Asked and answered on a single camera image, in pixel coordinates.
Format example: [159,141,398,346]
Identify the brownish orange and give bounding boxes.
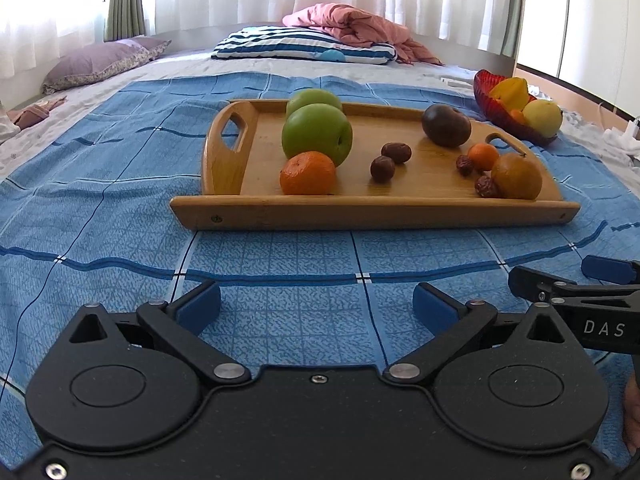
[491,152,543,201]

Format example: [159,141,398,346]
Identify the white floral bed sheet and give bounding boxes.
[0,47,640,191]

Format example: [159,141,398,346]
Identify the wooden tray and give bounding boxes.
[169,99,582,232]

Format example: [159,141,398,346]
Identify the white wardrobe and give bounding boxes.
[517,0,640,96]

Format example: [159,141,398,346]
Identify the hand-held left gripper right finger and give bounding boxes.
[382,281,586,388]

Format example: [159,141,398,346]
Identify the person's right hand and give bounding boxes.
[621,360,640,454]

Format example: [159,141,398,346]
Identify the brown cloth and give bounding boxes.
[10,97,68,128]

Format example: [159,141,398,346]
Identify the green curtain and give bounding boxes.
[105,0,146,43]
[500,0,523,58]

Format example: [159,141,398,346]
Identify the green apple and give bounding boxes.
[286,88,343,115]
[281,103,354,168]

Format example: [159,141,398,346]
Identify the small orange kumquat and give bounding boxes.
[467,143,501,172]

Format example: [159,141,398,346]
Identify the orange mandarin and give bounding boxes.
[279,151,337,197]

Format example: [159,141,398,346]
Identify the blue white striped pillow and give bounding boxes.
[211,26,398,65]

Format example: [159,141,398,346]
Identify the yellow star fruit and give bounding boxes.
[489,77,531,111]

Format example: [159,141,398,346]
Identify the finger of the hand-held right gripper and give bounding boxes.
[581,255,640,286]
[509,266,640,311]

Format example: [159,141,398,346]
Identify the blue checked blanket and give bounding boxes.
[0,72,640,461]

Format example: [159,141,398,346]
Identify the yellow pear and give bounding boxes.
[522,100,563,138]

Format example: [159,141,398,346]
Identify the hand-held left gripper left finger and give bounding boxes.
[67,280,252,387]

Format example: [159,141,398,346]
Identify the purple pillow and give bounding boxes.
[41,36,172,95]

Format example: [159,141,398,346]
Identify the red glass bowl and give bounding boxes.
[473,70,563,147]

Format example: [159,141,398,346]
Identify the wooden side board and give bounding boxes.
[515,62,640,133]

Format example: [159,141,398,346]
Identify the pink quilt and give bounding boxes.
[282,3,443,66]

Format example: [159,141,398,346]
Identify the white cable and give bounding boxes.
[595,102,640,134]

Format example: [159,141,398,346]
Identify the dark purple round fruit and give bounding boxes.
[421,104,472,149]

